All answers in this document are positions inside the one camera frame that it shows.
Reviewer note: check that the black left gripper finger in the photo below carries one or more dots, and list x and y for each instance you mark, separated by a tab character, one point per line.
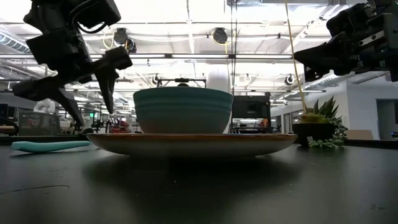
109	81
40	88

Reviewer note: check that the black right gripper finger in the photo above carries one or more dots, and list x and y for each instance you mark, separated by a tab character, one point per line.
329	57
311	74

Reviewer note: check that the teal ribbed bowl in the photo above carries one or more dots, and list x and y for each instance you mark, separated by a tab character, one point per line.
183	109

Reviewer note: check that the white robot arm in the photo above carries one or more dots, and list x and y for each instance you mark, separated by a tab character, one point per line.
46	105

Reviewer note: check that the succulent plant in brown pot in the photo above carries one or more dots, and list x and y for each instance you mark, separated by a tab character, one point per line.
311	130

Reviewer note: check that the black monitor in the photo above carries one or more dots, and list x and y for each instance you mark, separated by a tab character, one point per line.
250	105

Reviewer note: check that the brown cardboard box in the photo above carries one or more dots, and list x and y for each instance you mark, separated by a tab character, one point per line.
359	134

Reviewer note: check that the red round plate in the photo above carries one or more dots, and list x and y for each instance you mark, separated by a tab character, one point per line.
192	144

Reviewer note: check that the black metal rig frame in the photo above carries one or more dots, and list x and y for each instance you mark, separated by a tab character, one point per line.
182	80

